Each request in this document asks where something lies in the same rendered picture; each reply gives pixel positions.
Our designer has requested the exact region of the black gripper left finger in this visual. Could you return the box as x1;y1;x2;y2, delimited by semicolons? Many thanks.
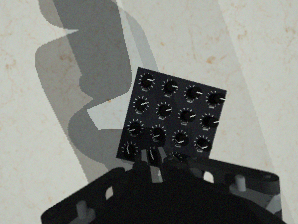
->
41;149;152;224

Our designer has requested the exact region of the black knob box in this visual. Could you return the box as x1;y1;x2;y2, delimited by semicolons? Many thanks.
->
116;67;227;167

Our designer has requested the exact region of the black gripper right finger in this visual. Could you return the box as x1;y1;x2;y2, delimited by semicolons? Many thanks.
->
156;147;282;219

